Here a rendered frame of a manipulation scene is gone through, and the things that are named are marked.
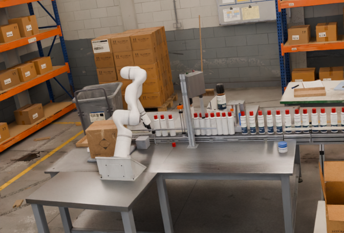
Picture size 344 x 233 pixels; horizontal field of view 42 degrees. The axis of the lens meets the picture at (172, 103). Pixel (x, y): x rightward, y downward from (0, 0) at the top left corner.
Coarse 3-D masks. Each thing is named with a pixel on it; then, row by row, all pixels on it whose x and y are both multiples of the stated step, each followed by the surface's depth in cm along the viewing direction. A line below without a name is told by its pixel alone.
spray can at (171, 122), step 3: (168, 117) 404; (171, 117) 404; (168, 120) 404; (171, 120) 403; (168, 123) 406; (171, 123) 404; (171, 126) 405; (174, 126) 406; (171, 132) 407; (174, 132) 407; (171, 135) 408; (174, 135) 408
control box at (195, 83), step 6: (198, 72) 377; (186, 78) 370; (192, 78) 371; (198, 78) 375; (186, 84) 373; (192, 84) 372; (198, 84) 376; (204, 84) 380; (192, 90) 373; (198, 90) 377; (204, 90) 381; (192, 96) 374
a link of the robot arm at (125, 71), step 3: (123, 69) 374; (126, 69) 374; (129, 69) 373; (120, 72) 375; (123, 72) 373; (126, 72) 373; (129, 72) 372; (123, 75) 374; (126, 75) 373; (129, 75) 373; (126, 78) 376; (129, 78) 375
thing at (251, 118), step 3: (249, 111) 381; (252, 111) 380; (252, 114) 380; (249, 117) 381; (252, 117) 380; (249, 120) 382; (252, 120) 380; (249, 123) 384; (252, 123) 381; (252, 126) 382; (255, 126) 384; (252, 129) 383; (255, 129) 384; (252, 132) 384; (255, 132) 384
